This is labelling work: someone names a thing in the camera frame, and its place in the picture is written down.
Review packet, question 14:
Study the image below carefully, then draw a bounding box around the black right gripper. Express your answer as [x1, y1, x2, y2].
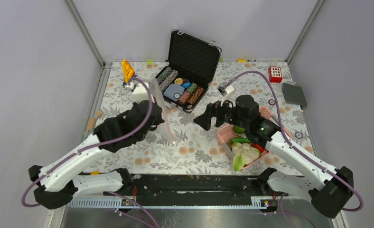
[194, 95, 249, 131]

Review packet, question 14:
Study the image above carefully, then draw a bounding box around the clear pink zip top bag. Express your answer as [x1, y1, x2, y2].
[148, 78, 175, 146]

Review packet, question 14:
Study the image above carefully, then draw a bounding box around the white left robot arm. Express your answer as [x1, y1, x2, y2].
[21, 100, 166, 209]

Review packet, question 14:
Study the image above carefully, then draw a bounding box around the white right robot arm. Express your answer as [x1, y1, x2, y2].
[194, 95, 354, 219]

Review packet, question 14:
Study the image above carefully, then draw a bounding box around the pink plastic basket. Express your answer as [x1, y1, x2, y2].
[218, 107, 285, 169]

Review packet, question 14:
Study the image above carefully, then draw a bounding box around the green toy pepper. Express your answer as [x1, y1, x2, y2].
[230, 137, 251, 144]

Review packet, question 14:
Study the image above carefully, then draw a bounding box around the yellow toy ladder cart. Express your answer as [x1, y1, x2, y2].
[122, 59, 135, 86]

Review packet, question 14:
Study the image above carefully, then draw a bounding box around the black poker chip case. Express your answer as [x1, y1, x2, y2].
[155, 29, 222, 113]

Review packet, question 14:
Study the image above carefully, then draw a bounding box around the green toy leaf vegetable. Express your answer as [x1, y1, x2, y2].
[233, 153, 245, 172]

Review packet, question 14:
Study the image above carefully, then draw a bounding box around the red toy block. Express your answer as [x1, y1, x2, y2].
[268, 66, 283, 83]

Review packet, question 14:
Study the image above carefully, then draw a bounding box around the grey building baseplate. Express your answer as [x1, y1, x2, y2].
[282, 83, 307, 107]

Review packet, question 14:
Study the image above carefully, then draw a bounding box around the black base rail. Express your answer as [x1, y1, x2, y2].
[117, 174, 282, 207]

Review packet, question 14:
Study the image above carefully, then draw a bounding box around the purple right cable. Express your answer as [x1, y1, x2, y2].
[222, 70, 364, 212]

